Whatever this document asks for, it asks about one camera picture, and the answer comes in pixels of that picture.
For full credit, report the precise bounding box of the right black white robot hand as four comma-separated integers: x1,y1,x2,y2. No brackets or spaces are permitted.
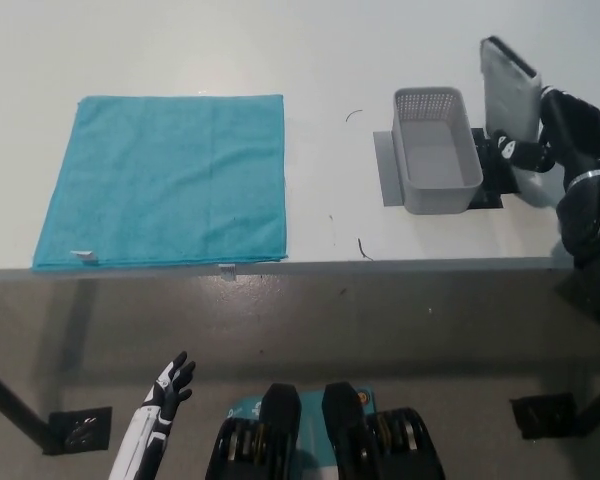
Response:
489,85,600,185

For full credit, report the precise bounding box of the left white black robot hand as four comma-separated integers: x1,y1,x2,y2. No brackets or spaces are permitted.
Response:
109,351,197,480

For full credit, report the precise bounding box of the white grey calculator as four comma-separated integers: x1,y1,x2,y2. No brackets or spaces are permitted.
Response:
479,34,544,144

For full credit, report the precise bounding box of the black table foot plate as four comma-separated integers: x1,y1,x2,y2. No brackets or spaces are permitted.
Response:
42,406,114,455

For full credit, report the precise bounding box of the small grey perforated plastic basket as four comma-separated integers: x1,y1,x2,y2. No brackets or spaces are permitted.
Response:
392,86,484,216

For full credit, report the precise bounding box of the teal microfibre cloth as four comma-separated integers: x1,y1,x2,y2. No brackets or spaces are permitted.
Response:
31,93,289,273

